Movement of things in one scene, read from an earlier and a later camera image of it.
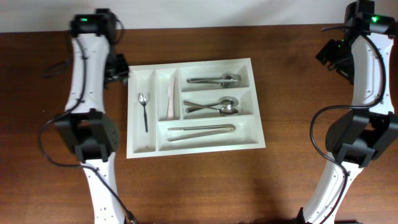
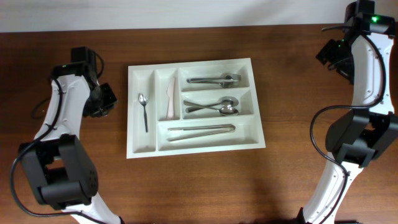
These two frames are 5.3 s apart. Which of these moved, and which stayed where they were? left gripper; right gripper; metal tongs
Moved: left gripper
Stayed: right gripper; metal tongs
